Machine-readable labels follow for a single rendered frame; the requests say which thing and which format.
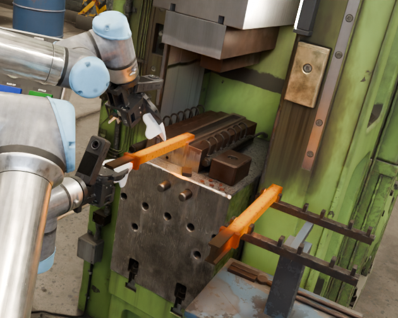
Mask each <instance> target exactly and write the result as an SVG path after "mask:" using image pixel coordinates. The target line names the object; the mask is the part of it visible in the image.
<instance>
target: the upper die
mask: <svg viewBox="0 0 398 318"><path fill-rule="evenodd" d="M279 28H280V26H271V27H264V28H252V29H245V30H241V29H238V28H234V27H231V26H226V25H224V23H215V22H212V21H207V20H203V19H200V18H195V17H192V16H188V15H184V14H181V13H177V12H175V11H169V10H166V17H165V22H164V30H163V35H162V43H165V44H168V45H172V46H175V47H179V48H182V49H185V50H189V51H192V52H196V53H199V54H202V55H205V56H209V57H213V58H216V59H219V60H220V59H226V58H230V57H236V56H242V55H245V54H251V53H255V52H261V51H265V50H270V49H274V48H275V45H276V41H277V37H278V34H279Z"/></svg>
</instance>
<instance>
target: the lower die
mask: <svg viewBox="0 0 398 318"><path fill-rule="evenodd" d="M233 114H234V115H236V116H239V117H241V118H239V119H236V120H235V121H232V122H230V123H228V124H225V125H223V126H220V127H218V128H217V129H214V130H212V131H209V132H207V133H205V134H202V135H201V136H198V137H196V138H193V139H191V140H189V141H187V142H186V144H185V146H182V147H180V148H177V149H175V150H172V151H170V152H168V153H166V154H163V155H161V156H158V157H159V158H161V159H164V160H167V161H168V162H171V163H174V164H176V165H179V166H181V167H189V168H192V171H194V172H196V173H198V172H201V171H202V170H204V169H206V168H207V167H204V166H203V165H202V161H203V159H204V158H205V157H207V154H208V148H209V144H208V143H207V142H206V141H204V142H203V143H202V144H200V142H201V140H203V139H206V140H207V139H208V137H210V136H214V135H215V134H217V133H221V131H223V130H227V129H228V128H229V127H233V126H234V125H238V124H239V123H240V122H244V123H246V124H247V126H248V130H247V133H246V136H248V135H254V134H255V130H256V125H257V123H256V122H253V121H249V120H247V119H246V117H244V116H242V115H239V114H235V113H231V114H227V113H225V112H222V111H220V112H214V111H212V110H209V111H206V112H204V113H201V114H199V115H195V116H193V117H192V118H191V117H190V118H188V119H185V120H183V121H179V122H178V123H174V124H172V125H169V126H166V127H165V128H164V129H165V133H166V140H168V139H171V138H174V137H176V136H179V135H181V134H184V133H190V132H193V131H196V130H197V129H200V128H202V127H205V126H207V125H209V124H212V123H214V122H217V121H219V120H221V119H224V118H226V117H229V116H231V115H233ZM240 126H241V128H242V130H243V131H242V135H241V139H242V138H243V136H244V134H245V131H246V126H245V125H244V124H241V125H240ZM234 129H235V130H236V132H237V135H236V140H235V142H236V141H237V140H238V138H239V134H240V131H241V130H240V128H239V127H235V128H234ZM228 131H229V133H230V135H231V138H230V142H229V145H230V144H232V141H233V139H234V134H235V133H234V131H233V130H232V129H230V130H228ZM222 135H223V136H224V145H223V148H225V147H226V144H227V142H228V138H229V135H228V133H226V132H224V133H222ZM216 138H217V140H218V145H217V151H219V150H220V147H221V144H222V136H220V135H217V136H216ZM209 141H210V144H211V149H210V155H212V154H213V153H214V150H215V144H216V141H215V139H213V138H210V139H209ZM161 142H163V140H162V138H161V137H160V136H159V134H158V135H157V136H155V137H154V138H152V139H148V138H147V143H146V147H145V148H148V147H150V146H153V145H155V144H158V143H161ZM166 156H168V157H169V159H166Z"/></svg>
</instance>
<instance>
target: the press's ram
mask: <svg viewBox="0 0 398 318"><path fill-rule="evenodd" d="M300 1H301V0H154V1H153V6H155V7H157V8H162V9H166V10H169V11H175V12H177V13H181V14H184V15H188V16H192V17H195V18H200V19H203V20H207V21H212V22H215V23H224V25H226V26H229V27H234V28H238V29H241V30H245V29H252V28H264V27H276V26H282V25H294V24H295V22H296V17H297V13H298V9H299V4H300Z"/></svg>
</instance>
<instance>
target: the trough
mask: <svg viewBox="0 0 398 318"><path fill-rule="evenodd" d="M239 118H241V117H239V116H236V115H234V114H233V115H231V116H229V117H226V118H224V119H221V120H219V121H217V122H214V123H212V124H209V125H207V126H205V127H202V128H200V129H197V130H196V131H193V132H190V134H194V135H195V138H196V137H198V136H201V135H202V134H205V133H207V132H209V131H212V130H214V129H217V128H218V127H220V126H223V125H225V124H228V123H230V122H232V121H235V120H236V119H239Z"/></svg>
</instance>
